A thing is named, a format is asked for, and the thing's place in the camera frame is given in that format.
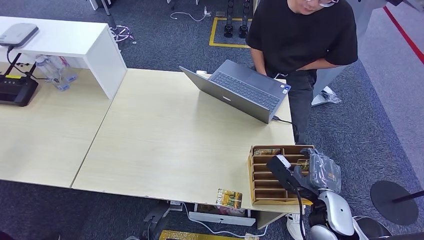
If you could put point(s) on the white open tray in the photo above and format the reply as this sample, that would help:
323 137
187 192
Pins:
222 219

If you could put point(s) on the white power adapter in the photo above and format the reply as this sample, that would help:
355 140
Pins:
251 236

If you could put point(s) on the stack of hotel cards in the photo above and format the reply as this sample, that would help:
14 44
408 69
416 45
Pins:
220 210

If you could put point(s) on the grey flat device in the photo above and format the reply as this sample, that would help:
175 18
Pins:
18 33

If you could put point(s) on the grey laptop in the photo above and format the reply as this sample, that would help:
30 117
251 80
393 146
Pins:
242 96

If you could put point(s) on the yellow floor tape outline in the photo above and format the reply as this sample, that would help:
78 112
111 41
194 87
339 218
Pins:
185 235

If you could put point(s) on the person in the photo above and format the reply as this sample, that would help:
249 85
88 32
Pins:
298 36

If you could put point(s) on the black robot leg stand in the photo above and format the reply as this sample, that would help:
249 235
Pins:
228 30
244 30

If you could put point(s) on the person's right forearm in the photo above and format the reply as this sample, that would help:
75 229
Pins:
258 63

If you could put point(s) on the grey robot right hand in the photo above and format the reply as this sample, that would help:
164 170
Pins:
326 172

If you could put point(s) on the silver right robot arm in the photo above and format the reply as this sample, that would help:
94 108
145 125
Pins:
336 208

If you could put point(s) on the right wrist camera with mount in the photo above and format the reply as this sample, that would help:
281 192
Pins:
281 163

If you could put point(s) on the small white charger block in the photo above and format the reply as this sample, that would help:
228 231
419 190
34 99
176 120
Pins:
201 72

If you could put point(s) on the clear plastic bag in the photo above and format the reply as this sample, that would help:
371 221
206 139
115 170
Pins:
329 95

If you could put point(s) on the white desk riser shelf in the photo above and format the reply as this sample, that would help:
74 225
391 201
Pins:
66 36

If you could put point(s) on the black desk leg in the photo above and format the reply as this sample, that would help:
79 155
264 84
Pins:
155 218

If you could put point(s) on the black router with antennas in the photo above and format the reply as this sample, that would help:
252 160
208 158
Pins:
16 91

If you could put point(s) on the wooden card organizer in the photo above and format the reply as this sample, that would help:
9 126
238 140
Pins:
265 185

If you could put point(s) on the clear plastic water bottle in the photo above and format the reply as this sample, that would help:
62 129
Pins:
66 68
49 73

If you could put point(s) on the person's white shoe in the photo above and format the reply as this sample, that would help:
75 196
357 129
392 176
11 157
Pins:
294 227

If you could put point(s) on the person's left forearm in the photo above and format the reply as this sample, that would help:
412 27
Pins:
318 65

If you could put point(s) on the golden hotel card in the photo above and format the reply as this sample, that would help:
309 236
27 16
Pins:
303 164
266 151

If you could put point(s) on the black round-base stand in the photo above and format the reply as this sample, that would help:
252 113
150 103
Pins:
391 202

